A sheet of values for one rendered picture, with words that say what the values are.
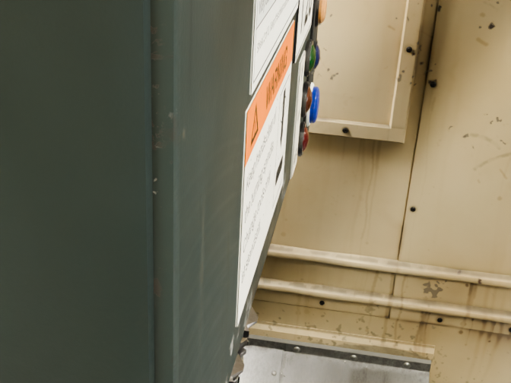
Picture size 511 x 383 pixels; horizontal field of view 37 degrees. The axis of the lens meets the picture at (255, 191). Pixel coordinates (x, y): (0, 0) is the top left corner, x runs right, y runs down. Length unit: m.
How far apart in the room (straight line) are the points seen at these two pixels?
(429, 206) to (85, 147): 1.28
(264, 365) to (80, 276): 1.42
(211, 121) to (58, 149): 0.06
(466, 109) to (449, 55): 0.10
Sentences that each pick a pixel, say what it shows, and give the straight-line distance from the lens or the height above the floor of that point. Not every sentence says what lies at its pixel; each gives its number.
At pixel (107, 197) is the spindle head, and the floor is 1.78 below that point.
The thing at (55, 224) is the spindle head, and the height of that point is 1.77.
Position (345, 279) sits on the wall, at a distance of 1.54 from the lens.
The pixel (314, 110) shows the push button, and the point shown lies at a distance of 0.61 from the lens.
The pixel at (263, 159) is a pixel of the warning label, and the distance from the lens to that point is 0.37.
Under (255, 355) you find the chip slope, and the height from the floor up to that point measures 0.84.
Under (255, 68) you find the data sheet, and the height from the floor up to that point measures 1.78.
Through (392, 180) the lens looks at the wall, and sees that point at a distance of 1.43.
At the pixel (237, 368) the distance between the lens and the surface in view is 1.03.
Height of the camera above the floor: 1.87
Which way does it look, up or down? 27 degrees down
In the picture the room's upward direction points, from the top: 3 degrees clockwise
